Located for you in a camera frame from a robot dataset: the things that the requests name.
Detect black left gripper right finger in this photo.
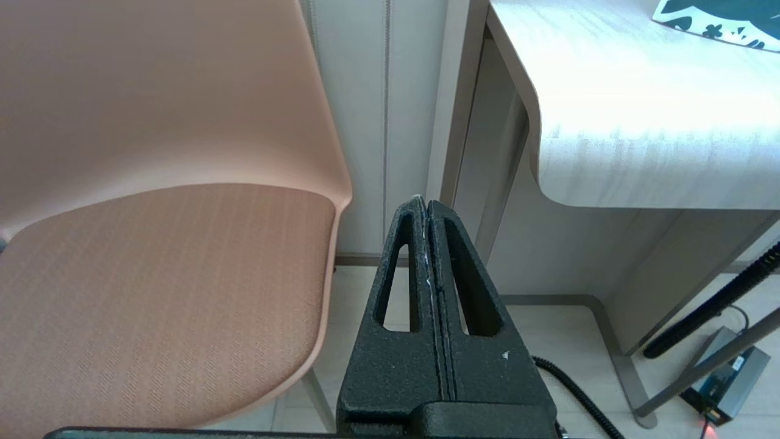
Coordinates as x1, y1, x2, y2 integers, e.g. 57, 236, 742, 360
428, 201, 556, 413

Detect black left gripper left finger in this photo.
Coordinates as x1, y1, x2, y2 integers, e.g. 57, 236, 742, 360
336, 196, 444, 432

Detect white horse-print zip pouch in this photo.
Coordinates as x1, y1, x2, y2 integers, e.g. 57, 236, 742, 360
651, 0, 780, 53

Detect grey power adapter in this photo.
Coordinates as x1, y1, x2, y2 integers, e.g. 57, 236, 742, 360
680, 325, 772, 427

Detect pink upholstered chair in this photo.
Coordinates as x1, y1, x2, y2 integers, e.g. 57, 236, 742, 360
0, 0, 354, 434

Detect light wood desk with hutch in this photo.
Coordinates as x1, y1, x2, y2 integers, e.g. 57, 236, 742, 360
425, 0, 780, 429

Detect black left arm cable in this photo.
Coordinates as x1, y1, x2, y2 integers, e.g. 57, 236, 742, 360
532, 355, 625, 439

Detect black braided cable sleeve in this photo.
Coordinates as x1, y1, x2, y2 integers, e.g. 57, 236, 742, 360
642, 240, 780, 360

